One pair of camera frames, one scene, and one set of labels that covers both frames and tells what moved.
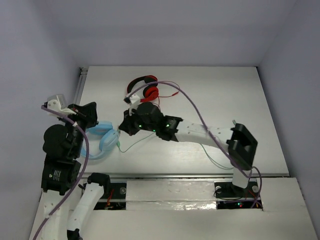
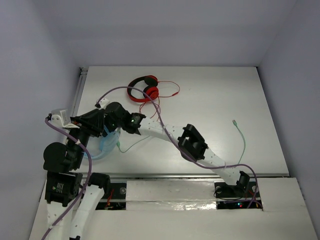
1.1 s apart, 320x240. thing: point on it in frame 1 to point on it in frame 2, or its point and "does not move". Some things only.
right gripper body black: x=136 y=122 to x=111 y=125
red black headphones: x=151 y=91 does not move
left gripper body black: x=85 y=113 to x=81 y=127
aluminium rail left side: x=81 y=83 does not move
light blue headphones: x=108 y=142 does not move
